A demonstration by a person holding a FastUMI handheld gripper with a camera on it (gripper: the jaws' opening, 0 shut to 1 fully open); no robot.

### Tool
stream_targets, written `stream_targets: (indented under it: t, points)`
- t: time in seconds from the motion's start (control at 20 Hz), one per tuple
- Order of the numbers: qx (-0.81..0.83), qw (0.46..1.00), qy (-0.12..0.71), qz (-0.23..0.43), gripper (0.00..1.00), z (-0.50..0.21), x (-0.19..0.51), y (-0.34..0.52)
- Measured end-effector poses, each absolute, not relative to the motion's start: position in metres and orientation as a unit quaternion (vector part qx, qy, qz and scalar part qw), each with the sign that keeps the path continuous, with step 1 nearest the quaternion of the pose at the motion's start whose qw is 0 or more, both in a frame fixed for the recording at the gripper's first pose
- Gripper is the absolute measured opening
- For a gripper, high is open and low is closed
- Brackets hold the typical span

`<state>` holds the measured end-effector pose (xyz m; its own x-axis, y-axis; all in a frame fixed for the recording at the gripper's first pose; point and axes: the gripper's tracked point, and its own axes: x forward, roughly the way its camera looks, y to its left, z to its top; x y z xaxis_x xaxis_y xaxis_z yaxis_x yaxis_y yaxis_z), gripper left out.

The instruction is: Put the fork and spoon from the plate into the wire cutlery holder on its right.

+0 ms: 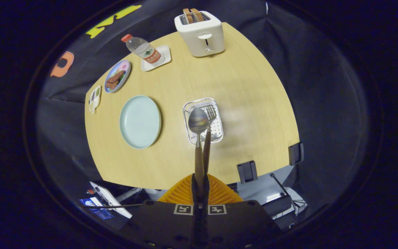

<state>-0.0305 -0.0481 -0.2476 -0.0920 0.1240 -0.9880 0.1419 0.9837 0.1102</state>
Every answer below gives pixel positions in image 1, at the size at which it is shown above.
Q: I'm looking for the white square coaster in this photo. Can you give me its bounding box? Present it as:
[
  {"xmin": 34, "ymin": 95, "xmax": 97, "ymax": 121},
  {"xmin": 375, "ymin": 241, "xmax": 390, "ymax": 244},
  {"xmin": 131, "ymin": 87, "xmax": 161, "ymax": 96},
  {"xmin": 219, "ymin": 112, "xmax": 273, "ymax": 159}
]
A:
[{"xmin": 141, "ymin": 45, "xmax": 172, "ymax": 72}]

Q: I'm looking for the white toaster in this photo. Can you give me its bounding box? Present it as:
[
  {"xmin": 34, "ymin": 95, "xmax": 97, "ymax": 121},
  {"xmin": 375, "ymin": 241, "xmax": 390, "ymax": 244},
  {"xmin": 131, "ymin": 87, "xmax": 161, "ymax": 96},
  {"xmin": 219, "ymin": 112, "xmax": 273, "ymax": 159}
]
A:
[{"xmin": 174, "ymin": 11, "xmax": 226, "ymax": 57}]

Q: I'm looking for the spoon with wooden handle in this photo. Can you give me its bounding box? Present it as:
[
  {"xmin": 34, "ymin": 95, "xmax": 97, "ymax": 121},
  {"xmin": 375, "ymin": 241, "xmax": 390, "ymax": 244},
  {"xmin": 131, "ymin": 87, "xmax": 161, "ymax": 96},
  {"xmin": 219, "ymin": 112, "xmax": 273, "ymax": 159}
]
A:
[{"xmin": 188, "ymin": 107, "xmax": 209, "ymax": 204}]

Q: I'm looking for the blue lit screen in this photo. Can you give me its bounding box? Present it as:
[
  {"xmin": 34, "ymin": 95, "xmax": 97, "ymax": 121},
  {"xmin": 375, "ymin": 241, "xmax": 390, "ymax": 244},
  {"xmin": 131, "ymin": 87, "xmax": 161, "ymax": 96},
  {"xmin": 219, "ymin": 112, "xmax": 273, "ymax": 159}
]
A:
[{"xmin": 79, "ymin": 197, "xmax": 115, "ymax": 220}]

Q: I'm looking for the black table clamp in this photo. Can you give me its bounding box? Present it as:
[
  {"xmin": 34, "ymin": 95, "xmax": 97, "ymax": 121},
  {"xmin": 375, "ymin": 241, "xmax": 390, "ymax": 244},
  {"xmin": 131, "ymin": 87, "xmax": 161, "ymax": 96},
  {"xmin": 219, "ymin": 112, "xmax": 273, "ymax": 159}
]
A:
[
  {"xmin": 237, "ymin": 160, "xmax": 258, "ymax": 184},
  {"xmin": 288, "ymin": 142, "xmax": 304, "ymax": 166}
]

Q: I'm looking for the clear water bottle red cap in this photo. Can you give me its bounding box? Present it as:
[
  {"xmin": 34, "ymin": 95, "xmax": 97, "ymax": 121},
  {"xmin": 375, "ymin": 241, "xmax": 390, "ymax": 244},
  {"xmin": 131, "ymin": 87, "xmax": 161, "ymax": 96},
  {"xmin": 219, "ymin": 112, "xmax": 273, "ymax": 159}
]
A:
[{"xmin": 121, "ymin": 34, "xmax": 165, "ymax": 67}]

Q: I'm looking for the small white sectioned dish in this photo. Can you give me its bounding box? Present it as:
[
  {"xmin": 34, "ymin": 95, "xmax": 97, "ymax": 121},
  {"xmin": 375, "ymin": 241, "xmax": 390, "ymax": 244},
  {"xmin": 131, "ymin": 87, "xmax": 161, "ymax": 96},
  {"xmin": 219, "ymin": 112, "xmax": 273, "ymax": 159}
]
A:
[{"xmin": 89, "ymin": 85, "xmax": 102, "ymax": 114}]

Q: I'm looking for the metal wire basket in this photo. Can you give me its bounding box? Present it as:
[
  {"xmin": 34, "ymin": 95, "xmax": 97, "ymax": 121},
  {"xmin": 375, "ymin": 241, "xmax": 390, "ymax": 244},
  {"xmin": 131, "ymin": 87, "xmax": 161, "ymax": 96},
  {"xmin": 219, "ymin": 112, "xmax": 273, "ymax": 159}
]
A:
[{"xmin": 183, "ymin": 98, "xmax": 224, "ymax": 145}]

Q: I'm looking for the fork with wooden handle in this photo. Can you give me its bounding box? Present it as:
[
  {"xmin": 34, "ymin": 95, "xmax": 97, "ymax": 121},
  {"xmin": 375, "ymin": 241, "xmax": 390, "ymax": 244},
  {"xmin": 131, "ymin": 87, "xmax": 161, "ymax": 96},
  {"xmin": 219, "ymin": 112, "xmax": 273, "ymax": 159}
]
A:
[{"xmin": 203, "ymin": 105, "xmax": 217, "ymax": 175}]

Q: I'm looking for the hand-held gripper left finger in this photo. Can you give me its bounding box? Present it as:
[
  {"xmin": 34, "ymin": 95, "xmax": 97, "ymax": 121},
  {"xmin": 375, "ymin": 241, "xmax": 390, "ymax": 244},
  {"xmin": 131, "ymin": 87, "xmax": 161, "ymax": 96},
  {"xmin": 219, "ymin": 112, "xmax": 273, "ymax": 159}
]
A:
[{"xmin": 120, "ymin": 173, "xmax": 201, "ymax": 249}]

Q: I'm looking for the light green plate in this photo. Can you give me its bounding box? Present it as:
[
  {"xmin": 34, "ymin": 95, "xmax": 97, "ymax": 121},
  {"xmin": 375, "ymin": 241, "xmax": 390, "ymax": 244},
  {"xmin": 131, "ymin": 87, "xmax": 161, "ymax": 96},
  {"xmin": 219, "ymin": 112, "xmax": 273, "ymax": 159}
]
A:
[{"xmin": 119, "ymin": 95, "xmax": 162, "ymax": 149}]

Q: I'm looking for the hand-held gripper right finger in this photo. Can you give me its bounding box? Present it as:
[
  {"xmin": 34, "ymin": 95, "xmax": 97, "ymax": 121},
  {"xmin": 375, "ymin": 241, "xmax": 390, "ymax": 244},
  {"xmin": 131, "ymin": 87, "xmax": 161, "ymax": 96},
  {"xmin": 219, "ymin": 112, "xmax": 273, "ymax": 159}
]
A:
[{"xmin": 201, "ymin": 173, "xmax": 282, "ymax": 249}]

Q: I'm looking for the brown food piece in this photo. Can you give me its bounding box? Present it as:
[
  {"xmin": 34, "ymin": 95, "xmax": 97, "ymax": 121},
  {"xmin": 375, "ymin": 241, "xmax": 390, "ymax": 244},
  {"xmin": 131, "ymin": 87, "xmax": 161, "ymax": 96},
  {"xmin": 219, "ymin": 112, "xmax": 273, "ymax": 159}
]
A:
[{"xmin": 106, "ymin": 70, "xmax": 126, "ymax": 91}]

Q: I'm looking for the blue patterned plate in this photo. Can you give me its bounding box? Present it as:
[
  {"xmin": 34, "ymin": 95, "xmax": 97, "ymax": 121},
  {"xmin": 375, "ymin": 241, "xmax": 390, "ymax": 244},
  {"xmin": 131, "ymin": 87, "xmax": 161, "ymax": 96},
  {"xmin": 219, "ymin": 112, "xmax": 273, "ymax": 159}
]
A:
[{"xmin": 104, "ymin": 60, "xmax": 131, "ymax": 93}]

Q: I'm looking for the black backdrop cloth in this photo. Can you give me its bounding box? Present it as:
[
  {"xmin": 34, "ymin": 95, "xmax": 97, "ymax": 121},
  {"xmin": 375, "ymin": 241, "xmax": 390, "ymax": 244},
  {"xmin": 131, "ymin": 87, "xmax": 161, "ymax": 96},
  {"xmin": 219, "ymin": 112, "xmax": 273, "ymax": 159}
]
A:
[{"xmin": 37, "ymin": 0, "xmax": 370, "ymax": 229}]

